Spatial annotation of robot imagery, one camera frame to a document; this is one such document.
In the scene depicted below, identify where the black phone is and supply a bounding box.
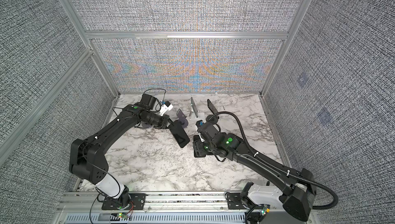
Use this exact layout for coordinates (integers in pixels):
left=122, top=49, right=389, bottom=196
left=169, top=120, right=190, bottom=148
left=192, top=135, right=206, bottom=158

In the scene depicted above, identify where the black corrugated cable conduit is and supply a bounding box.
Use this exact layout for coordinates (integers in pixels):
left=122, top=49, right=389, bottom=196
left=206, top=111, right=339, bottom=211

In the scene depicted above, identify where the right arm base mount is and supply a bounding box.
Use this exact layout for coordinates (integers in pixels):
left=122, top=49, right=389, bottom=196
left=224, top=192, right=270, bottom=215

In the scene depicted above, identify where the black fabric phone stand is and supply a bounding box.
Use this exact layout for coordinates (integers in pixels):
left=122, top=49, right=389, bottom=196
left=206, top=99, right=219, bottom=124

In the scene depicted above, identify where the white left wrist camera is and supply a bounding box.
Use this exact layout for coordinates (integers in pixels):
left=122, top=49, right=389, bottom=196
left=159, top=101, right=173, bottom=116

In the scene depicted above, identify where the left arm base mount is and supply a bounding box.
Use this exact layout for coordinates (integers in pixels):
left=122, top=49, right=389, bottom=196
left=101, top=193, right=147, bottom=211

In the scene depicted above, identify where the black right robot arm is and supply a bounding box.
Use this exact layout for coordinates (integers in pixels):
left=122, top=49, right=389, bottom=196
left=193, top=121, right=316, bottom=222

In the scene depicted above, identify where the silver metal phone stand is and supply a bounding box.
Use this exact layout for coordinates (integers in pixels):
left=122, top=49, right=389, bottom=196
left=189, top=97, right=205, bottom=121

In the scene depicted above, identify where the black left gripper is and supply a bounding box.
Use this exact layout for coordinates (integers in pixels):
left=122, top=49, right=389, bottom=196
left=143, top=112, right=178, bottom=129

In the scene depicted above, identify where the aluminium front rail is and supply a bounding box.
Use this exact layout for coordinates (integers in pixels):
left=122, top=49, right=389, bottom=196
left=57, top=191, right=318, bottom=224

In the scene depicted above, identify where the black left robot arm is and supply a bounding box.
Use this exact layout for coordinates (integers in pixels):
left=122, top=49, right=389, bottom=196
left=69, top=94, right=174, bottom=209

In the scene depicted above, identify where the round grey stand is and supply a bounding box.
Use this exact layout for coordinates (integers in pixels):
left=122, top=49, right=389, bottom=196
left=177, top=109, right=189, bottom=128
left=141, top=122, right=152, bottom=129

